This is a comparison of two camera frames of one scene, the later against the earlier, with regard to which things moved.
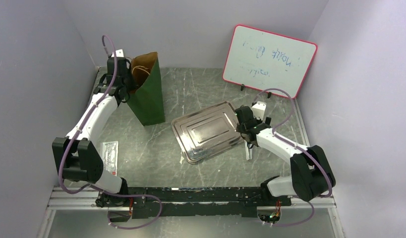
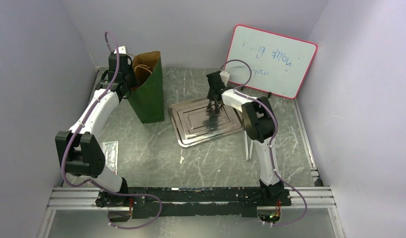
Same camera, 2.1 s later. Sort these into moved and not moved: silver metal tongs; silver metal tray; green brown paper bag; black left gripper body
Moved: silver metal tray
Not moved: silver metal tongs; green brown paper bag; black left gripper body
